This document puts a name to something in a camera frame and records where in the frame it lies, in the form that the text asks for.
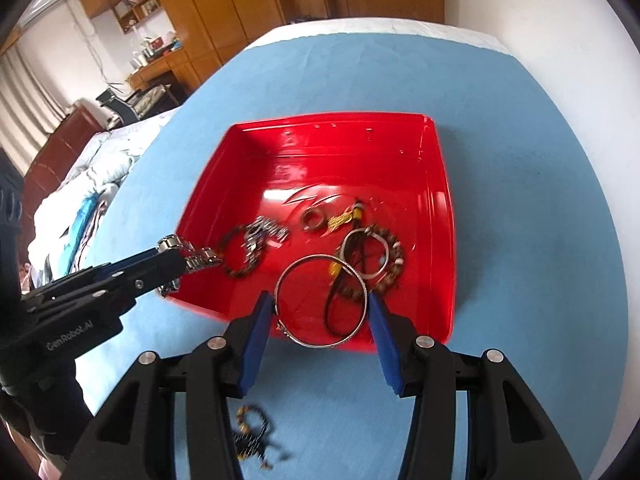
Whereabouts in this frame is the wooden wardrobe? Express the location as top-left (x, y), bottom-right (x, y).
top-left (144, 0), bottom-right (282, 92)

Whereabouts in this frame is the blue tablecloth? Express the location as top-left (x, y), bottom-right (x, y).
top-left (74, 24), bottom-right (632, 480)

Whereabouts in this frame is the brown bead bracelet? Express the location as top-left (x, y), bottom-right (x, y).
top-left (339, 226), bottom-right (407, 302)

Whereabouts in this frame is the person's left hand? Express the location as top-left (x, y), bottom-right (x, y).
top-left (0, 357), bottom-right (97, 458)

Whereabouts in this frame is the wooden bed headboard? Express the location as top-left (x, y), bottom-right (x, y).
top-left (22, 101), bottom-right (110, 207)

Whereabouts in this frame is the white quilt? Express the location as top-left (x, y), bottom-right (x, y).
top-left (26, 109), bottom-right (177, 282)

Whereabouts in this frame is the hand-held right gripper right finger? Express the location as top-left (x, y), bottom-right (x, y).
top-left (368, 291), bottom-right (584, 480)

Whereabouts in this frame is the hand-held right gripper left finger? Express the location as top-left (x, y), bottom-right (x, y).
top-left (64, 291), bottom-right (276, 480)

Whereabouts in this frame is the black bead bracelet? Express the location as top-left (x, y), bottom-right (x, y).
top-left (231, 401), bottom-right (293, 470)

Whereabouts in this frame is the folded blue blanket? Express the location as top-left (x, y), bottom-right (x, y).
top-left (64, 196), bottom-right (100, 272)

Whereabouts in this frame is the thick silver bangle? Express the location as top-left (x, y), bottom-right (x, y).
top-left (344, 227), bottom-right (392, 281)

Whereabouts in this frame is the thin silver bangle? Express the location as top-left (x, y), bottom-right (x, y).
top-left (274, 254), bottom-right (372, 349)

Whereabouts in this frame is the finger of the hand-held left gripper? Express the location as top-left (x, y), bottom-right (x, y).
top-left (65, 244), bottom-right (184, 287)
top-left (21, 259), bottom-right (188, 322)

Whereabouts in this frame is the wooden desk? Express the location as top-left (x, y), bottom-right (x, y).
top-left (124, 49), bottom-right (193, 107)

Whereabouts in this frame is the black office chair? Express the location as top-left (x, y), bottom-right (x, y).
top-left (94, 86), bottom-right (142, 127)

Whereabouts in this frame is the multicolour bead bracelet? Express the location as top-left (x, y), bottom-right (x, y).
top-left (219, 224), bottom-right (267, 279)

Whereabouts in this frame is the black braided cord necklace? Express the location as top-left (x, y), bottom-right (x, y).
top-left (324, 199), bottom-right (373, 337)

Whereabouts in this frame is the wooden wall cabinet with books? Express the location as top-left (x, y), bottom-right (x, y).
top-left (75, 0), bottom-right (168, 37)

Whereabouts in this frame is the red tin box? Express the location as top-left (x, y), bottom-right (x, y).
top-left (161, 112), bottom-right (457, 354)

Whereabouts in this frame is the striped curtain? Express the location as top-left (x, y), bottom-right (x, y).
top-left (0, 42), bottom-right (68, 178)

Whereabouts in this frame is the silver chain with wooden pendant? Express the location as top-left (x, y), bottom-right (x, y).
top-left (244, 208), bottom-right (328, 261)

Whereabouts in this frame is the silver metal wristwatch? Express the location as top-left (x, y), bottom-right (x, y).
top-left (156, 234), bottom-right (224, 297)

